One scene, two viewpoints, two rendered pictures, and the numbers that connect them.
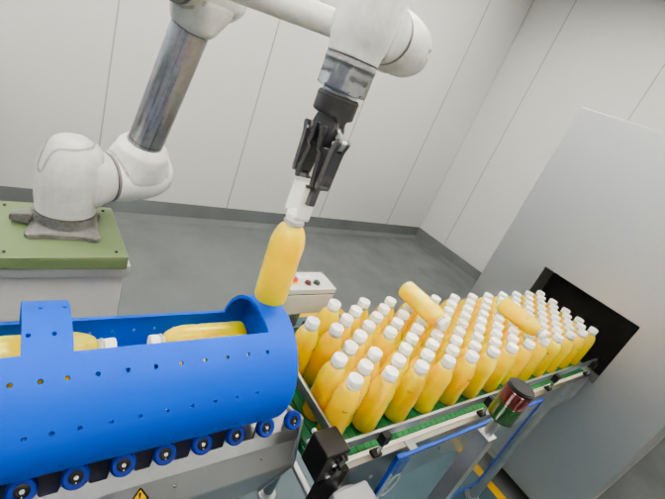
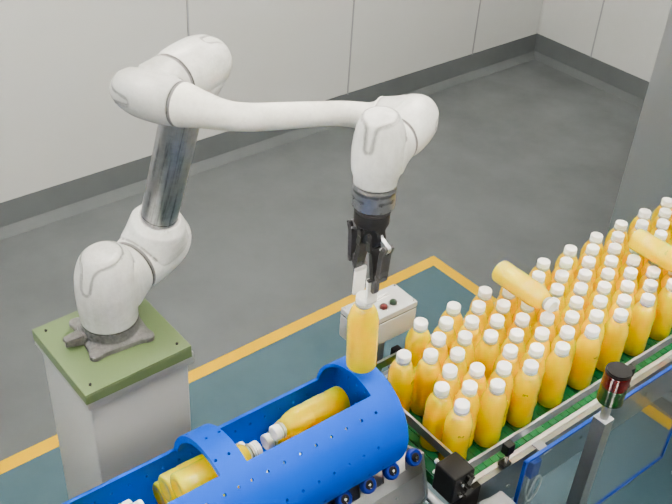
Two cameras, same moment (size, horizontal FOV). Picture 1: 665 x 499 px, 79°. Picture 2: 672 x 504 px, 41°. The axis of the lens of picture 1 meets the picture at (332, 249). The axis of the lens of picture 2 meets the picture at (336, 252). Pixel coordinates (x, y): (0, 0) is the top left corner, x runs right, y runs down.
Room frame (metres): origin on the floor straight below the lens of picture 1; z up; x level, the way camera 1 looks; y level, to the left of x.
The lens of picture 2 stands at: (-0.82, 0.10, 2.70)
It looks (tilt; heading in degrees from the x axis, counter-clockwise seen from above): 36 degrees down; 2
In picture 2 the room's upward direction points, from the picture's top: 4 degrees clockwise
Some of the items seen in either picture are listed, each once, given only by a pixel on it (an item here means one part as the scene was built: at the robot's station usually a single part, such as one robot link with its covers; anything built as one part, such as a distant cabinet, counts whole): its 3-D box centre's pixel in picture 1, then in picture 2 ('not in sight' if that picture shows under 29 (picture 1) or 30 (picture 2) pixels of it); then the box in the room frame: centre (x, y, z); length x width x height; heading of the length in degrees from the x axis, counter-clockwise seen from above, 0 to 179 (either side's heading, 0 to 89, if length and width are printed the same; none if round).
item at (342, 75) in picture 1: (345, 77); (373, 195); (0.74, 0.09, 1.72); 0.09 x 0.09 x 0.06
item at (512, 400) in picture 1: (515, 395); (616, 378); (0.81, -0.53, 1.23); 0.06 x 0.06 x 0.04
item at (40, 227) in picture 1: (56, 216); (103, 326); (1.01, 0.78, 1.07); 0.22 x 0.18 x 0.06; 128
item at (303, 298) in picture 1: (300, 292); (378, 317); (1.17, 0.04, 1.05); 0.20 x 0.10 x 0.10; 132
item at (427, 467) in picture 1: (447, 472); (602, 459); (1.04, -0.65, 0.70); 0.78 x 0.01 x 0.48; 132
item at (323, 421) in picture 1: (299, 382); (409, 419); (0.87, -0.06, 0.96); 0.40 x 0.01 x 0.03; 42
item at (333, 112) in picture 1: (331, 119); (371, 225); (0.74, 0.09, 1.65); 0.08 x 0.07 x 0.09; 40
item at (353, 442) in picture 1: (511, 389); (658, 346); (1.26, -0.79, 0.96); 1.60 x 0.01 x 0.03; 132
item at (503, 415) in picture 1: (505, 409); (612, 392); (0.81, -0.53, 1.18); 0.06 x 0.06 x 0.05
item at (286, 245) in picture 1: (281, 259); (362, 333); (0.74, 0.09, 1.36); 0.07 x 0.07 x 0.19
